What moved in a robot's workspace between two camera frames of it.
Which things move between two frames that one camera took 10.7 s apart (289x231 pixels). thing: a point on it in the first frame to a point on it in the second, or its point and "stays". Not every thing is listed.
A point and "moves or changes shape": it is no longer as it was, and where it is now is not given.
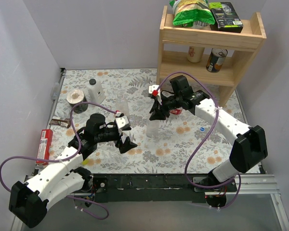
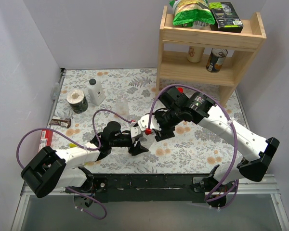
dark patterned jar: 74,96 stays
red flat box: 46,140 stays
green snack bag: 194,13 stays
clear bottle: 152,128 moves or changes shape
